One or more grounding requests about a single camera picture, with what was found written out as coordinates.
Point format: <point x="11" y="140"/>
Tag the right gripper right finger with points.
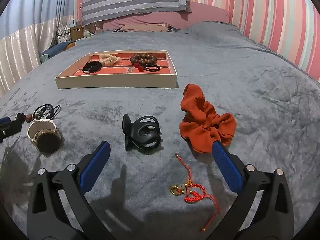
<point x="263" y="208"/>

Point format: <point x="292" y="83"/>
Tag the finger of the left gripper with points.
<point x="10" y="128"/>
<point x="4" y="120"/>

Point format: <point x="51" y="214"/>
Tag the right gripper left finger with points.
<point x="46" y="217"/>

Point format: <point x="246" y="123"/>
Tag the black hair claw clip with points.
<point x="143" y="134"/>

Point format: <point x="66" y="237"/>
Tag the cream braided scrunchie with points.
<point x="108" y="60"/>

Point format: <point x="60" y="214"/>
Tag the blue folded cloth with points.
<point x="56" y="49"/>

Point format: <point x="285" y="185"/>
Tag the white pleated curtain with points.
<point x="29" y="27"/>

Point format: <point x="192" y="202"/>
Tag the orange fabric scrunchie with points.
<point x="202" y="125"/>

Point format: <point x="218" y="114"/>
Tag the grey plush blanket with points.
<point x="275" y="104"/>

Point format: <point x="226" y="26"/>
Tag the brown cardboard box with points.
<point x="76" y="32"/>

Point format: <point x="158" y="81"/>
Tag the tray with brick pattern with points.
<point x="121" y="74"/>

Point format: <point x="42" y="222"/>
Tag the beige pillow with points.
<point x="146" y="27"/>

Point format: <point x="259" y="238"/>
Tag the red cord charm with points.
<point x="194" y="193"/>

